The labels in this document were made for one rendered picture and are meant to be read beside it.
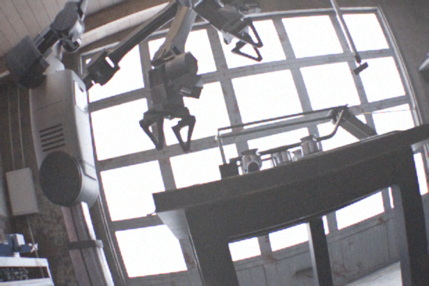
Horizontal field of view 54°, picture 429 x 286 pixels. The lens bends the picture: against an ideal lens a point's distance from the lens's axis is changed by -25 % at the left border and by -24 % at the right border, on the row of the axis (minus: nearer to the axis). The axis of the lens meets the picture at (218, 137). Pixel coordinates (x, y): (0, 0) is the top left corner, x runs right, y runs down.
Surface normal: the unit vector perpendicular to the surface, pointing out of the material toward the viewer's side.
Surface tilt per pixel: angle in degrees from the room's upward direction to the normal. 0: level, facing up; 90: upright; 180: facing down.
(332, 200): 90
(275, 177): 90
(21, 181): 90
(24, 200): 90
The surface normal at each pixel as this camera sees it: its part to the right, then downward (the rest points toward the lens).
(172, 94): 0.79, -0.31
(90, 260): -0.06, -0.21
